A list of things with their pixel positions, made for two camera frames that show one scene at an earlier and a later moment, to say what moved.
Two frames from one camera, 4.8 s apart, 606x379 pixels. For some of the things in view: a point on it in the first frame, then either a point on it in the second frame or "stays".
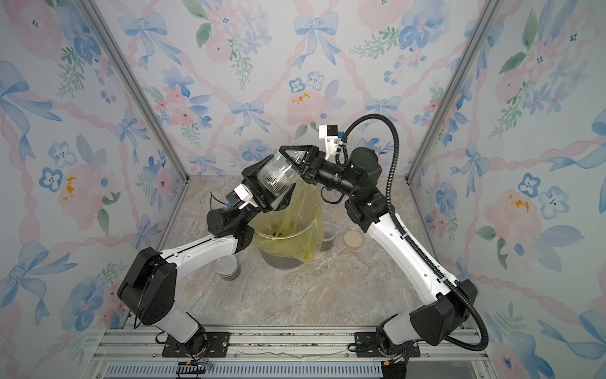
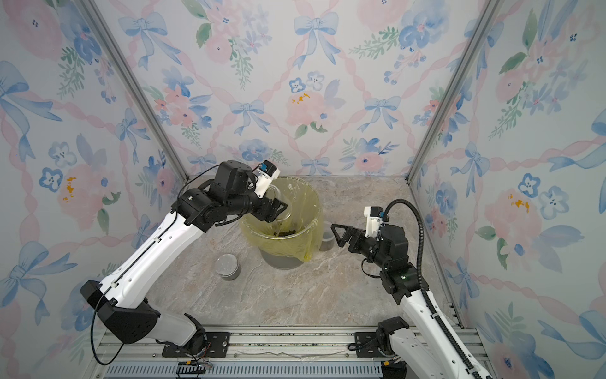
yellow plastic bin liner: (296, 231) stays
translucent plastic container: (329, 233) stays
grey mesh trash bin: (278, 261) stays
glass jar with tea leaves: (277, 175) → (274, 192)
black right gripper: (311, 170) → (358, 233)
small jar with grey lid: (228, 267) stays
